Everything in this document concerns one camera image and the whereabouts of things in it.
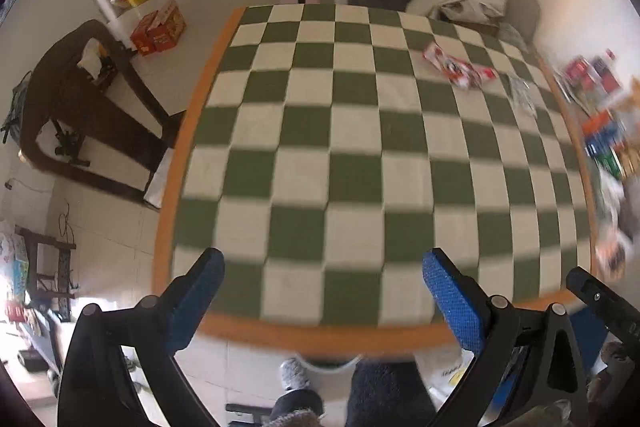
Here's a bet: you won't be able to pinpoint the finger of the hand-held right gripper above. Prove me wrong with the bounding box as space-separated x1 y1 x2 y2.
566 266 640 351

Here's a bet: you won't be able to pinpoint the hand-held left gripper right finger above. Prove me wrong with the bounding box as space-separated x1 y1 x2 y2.
421 248 591 427

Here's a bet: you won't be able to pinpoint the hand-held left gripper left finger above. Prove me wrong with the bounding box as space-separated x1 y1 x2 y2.
56 248 226 427

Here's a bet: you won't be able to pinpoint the round white waste bin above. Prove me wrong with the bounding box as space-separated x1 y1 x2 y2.
299 353 362 374

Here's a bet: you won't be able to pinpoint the clear plastic wrapper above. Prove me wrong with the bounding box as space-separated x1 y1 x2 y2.
507 74 539 118

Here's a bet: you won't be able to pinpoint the red white wrapper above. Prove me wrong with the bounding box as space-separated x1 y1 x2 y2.
446 59 499 92

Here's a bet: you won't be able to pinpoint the pink white packet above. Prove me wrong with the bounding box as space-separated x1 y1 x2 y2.
423 43 455 70

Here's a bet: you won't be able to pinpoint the orange white packet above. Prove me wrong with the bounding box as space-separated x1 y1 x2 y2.
595 227 632 281

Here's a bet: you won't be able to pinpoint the white plastic bag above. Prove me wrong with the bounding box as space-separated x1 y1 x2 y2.
425 349 477 401

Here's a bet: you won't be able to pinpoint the crumpled white tissue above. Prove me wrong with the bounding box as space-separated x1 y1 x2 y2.
597 168 629 229

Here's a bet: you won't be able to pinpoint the person's dark fleece trousers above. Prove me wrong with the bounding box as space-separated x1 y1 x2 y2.
269 357 437 427

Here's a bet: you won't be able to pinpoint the grey fuzzy slipper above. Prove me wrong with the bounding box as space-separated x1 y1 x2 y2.
279 357 311 392

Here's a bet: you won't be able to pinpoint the dark wooden rack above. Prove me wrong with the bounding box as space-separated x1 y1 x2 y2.
15 227 79 323

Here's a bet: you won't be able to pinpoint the dark blue pouch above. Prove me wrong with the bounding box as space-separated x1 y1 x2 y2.
585 130 619 158

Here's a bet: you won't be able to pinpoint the orange red carton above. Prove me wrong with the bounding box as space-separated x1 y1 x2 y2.
582 109 619 138

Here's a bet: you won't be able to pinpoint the colourful printed box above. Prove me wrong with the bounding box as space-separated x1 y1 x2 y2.
0 220 29 304

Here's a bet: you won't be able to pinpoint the green white checkered mat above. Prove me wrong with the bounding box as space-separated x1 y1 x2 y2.
151 3 599 358

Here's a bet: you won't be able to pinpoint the yellow snack bag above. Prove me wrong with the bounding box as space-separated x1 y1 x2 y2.
620 77 640 120

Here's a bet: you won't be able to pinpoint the dark wooden chair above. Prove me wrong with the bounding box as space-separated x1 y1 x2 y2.
19 19 184 210

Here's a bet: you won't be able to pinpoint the red drink can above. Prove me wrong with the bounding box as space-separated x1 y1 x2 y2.
565 57 594 84

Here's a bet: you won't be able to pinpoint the grey cloth bundle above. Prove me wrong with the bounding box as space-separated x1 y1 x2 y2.
1 72 32 144

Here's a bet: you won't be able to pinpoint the white cloth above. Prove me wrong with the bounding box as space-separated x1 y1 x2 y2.
77 38 109 80

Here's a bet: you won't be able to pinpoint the clear plastic bag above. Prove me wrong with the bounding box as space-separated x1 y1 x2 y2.
497 24 531 54

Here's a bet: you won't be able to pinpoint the red cardboard box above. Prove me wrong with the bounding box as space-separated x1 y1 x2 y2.
150 0 187 52
131 14 159 56

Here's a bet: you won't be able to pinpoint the grey padded chair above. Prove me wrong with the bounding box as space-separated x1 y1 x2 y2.
500 0 542 44

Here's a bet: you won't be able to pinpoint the black plug with cable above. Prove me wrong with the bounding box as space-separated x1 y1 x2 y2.
4 178 56 194

